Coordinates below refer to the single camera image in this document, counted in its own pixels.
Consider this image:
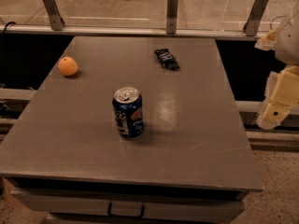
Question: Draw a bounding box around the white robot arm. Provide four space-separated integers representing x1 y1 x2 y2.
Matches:
255 3 299 130

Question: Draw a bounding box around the blue pepsi can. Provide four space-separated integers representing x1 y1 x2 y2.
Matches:
112 87 144 137

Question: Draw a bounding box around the middle metal rail bracket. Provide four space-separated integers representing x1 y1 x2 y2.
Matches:
166 0 178 35

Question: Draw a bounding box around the metal rail bracket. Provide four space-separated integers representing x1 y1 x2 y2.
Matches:
42 0 64 31
166 0 178 35
243 0 269 36

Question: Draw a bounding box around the grey drawer with black handle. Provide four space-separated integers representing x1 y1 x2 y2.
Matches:
11 188 244 224

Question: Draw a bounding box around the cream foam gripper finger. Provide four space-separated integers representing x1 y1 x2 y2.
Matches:
254 29 278 51
256 107 280 130

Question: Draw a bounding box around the orange fruit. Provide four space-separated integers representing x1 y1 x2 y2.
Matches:
58 57 78 77

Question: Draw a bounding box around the black cable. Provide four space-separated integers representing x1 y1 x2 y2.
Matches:
0 21 17 63

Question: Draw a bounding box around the left metal rail bracket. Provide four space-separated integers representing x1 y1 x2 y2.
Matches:
42 0 64 31

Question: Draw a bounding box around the right metal rail bracket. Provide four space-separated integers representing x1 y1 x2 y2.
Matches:
243 0 269 36

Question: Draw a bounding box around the metal rail ledge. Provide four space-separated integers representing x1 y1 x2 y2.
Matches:
6 24 267 41

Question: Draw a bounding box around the black snack packet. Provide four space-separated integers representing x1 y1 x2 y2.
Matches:
154 49 179 70

